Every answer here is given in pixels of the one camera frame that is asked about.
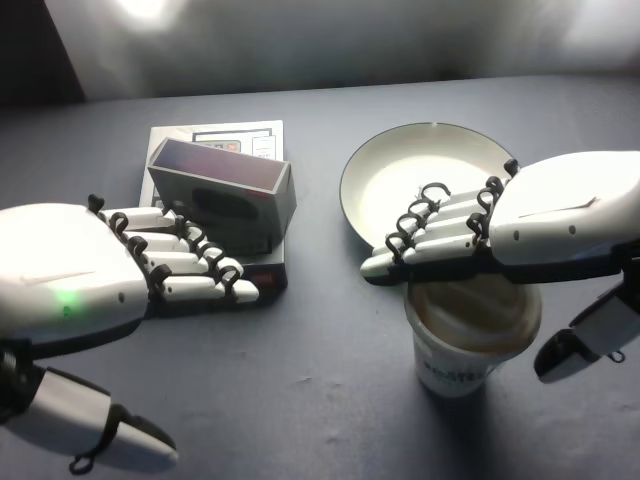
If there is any white lidded coffee cup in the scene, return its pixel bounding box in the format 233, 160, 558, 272
404, 277, 544, 399

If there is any white plate with dark rim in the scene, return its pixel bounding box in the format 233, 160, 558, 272
339, 122, 521, 251

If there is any white calculator box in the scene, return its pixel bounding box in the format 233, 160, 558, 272
137, 119, 290, 289

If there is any grey table cloth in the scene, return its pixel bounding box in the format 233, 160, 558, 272
0, 74, 640, 480

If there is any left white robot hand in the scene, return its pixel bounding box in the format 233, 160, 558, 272
0, 193, 261, 474

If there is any small maroon box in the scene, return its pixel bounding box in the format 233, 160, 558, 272
146, 138, 297, 254

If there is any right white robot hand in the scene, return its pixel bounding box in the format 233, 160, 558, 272
359, 152, 640, 384

